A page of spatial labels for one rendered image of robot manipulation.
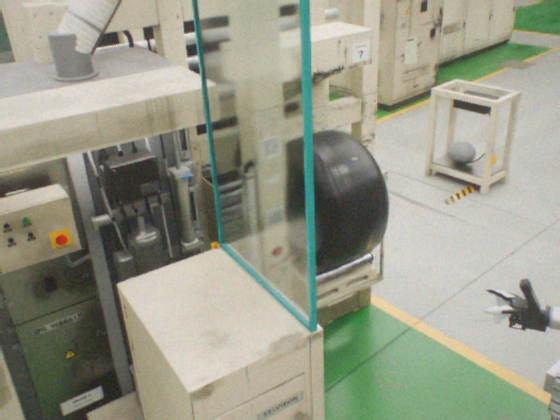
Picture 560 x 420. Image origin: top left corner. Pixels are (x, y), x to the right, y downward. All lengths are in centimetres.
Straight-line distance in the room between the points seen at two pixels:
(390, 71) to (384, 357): 413
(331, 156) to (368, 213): 26
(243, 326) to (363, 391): 167
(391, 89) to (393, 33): 62
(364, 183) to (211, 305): 83
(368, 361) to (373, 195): 136
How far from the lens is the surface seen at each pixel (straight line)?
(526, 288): 210
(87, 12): 208
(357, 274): 255
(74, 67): 209
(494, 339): 368
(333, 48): 253
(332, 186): 221
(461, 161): 535
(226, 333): 165
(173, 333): 168
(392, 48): 684
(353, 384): 329
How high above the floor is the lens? 232
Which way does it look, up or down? 28 degrees down
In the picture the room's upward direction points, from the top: 3 degrees counter-clockwise
